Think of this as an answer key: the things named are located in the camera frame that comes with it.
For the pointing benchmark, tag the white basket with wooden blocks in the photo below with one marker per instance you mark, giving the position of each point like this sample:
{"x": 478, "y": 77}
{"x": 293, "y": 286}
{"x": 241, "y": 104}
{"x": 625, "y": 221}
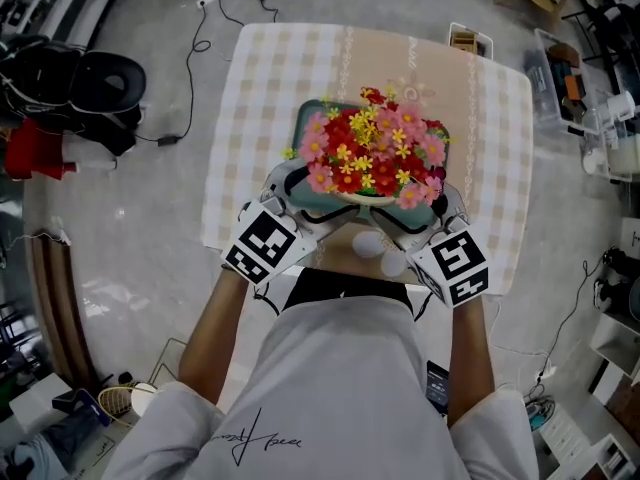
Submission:
{"x": 470, "y": 40}

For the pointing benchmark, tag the person's white shirt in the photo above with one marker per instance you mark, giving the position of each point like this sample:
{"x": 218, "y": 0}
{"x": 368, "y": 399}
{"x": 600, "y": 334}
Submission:
{"x": 330, "y": 393}

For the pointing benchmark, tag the person's right forearm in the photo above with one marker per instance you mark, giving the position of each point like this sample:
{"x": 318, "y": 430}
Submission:
{"x": 470, "y": 363}

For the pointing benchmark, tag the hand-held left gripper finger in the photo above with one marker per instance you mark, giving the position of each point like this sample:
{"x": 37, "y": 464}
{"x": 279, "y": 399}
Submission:
{"x": 327, "y": 225}
{"x": 280, "y": 180}

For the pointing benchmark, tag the person's black shorts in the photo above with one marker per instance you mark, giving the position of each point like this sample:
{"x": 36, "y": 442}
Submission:
{"x": 345, "y": 288}

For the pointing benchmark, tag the white box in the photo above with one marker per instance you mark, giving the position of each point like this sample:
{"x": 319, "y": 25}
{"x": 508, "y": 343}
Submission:
{"x": 40, "y": 400}

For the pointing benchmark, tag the clear storage bin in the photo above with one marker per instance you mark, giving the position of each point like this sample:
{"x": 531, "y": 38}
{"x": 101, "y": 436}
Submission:
{"x": 565, "y": 78}

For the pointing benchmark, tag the white round appliance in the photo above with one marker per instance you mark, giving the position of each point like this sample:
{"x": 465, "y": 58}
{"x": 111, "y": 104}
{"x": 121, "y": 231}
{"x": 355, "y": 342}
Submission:
{"x": 625, "y": 158}

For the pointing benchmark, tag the small white power strip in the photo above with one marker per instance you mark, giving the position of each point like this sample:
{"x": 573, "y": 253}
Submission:
{"x": 546, "y": 372}

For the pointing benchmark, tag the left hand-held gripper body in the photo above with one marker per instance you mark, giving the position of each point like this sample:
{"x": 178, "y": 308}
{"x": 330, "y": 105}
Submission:
{"x": 265, "y": 243}

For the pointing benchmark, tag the flower pot with colourful flowers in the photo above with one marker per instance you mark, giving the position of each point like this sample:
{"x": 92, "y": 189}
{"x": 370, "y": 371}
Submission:
{"x": 370, "y": 148}

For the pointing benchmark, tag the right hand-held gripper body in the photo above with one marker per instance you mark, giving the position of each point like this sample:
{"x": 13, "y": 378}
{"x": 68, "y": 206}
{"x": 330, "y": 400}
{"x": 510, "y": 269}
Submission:
{"x": 450, "y": 268}

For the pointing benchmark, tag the table with checked tablecloth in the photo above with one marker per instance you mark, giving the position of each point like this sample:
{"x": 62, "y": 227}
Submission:
{"x": 260, "y": 93}

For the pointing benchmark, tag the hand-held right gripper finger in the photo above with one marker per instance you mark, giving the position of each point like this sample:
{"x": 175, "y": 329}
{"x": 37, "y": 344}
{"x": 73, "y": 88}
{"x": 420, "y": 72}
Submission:
{"x": 407, "y": 240}
{"x": 456, "y": 205}

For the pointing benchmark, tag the black oval padded device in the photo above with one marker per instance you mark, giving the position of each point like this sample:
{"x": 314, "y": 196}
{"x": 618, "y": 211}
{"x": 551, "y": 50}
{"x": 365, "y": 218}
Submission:
{"x": 107, "y": 83}

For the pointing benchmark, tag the black smartphone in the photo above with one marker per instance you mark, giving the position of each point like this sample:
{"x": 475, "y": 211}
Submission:
{"x": 437, "y": 388}

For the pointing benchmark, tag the person's left forearm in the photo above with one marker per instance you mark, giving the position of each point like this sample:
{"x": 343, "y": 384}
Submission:
{"x": 215, "y": 338}

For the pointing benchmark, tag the green tray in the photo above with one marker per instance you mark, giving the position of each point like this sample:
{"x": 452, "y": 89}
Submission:
{"x": 306, "y": 195}

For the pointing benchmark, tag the white drawer cabinet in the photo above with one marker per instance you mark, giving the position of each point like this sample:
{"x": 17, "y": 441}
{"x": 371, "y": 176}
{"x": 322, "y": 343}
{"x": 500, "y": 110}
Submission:
{"x": 565, "y": 433}

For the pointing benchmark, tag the dark blue stool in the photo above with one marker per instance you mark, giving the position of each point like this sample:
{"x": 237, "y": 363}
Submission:
{"x": 80, "y": 403}

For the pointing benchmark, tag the brown wooden bench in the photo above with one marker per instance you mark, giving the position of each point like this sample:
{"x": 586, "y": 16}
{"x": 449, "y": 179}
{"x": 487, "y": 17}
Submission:
{"x": 60, "y": 308}

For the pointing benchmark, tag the white electric kettle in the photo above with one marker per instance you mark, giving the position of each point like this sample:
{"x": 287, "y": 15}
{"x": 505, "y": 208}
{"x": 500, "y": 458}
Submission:
{"x": 621, "y": 106}

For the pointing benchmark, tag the white cube shelf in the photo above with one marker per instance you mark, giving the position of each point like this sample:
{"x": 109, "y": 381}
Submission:
{"x": 615, "y": 343}

